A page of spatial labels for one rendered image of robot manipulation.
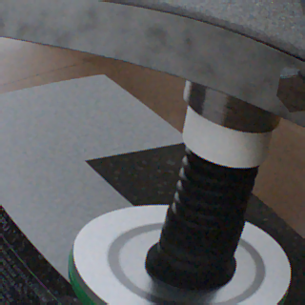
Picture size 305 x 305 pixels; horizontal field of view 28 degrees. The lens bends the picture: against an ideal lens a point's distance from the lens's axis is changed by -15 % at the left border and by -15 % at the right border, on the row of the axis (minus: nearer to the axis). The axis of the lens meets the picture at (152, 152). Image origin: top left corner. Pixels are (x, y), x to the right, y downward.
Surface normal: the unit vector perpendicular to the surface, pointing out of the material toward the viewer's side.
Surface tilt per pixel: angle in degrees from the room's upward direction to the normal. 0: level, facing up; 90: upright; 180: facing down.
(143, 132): 0
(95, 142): 0
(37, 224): 0
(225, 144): 90
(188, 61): 90
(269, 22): 90
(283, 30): 90
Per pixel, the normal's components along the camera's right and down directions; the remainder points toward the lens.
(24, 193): 0.18, -0.87
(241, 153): 0.15, 0.47
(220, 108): -0.41, 0.36
